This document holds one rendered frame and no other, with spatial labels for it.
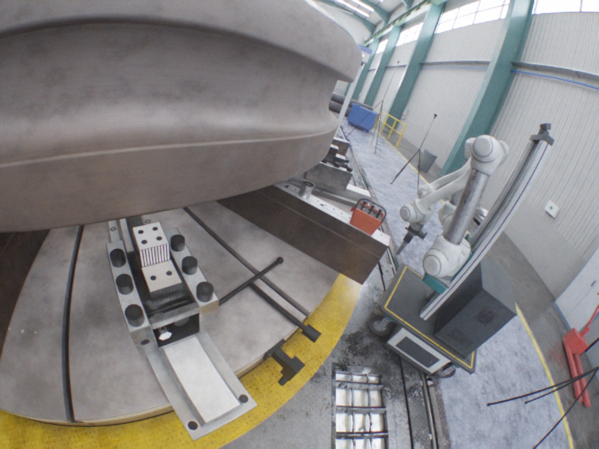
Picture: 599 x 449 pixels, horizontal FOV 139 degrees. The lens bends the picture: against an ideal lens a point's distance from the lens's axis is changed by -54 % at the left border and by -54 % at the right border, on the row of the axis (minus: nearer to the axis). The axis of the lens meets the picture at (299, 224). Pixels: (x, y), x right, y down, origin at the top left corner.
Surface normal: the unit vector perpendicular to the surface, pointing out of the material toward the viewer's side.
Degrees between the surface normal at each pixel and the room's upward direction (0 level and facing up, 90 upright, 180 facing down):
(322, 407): 0
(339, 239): 90
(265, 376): 0
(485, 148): 84
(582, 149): 90
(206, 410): 0
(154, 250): 90
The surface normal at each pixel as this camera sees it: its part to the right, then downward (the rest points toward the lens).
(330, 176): -0.06, 0.55
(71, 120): 0.62, 0.16
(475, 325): -0.58, 0.30
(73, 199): 0.54, 0.61
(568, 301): -0.95, -0.29
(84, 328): 0.30, -0.78
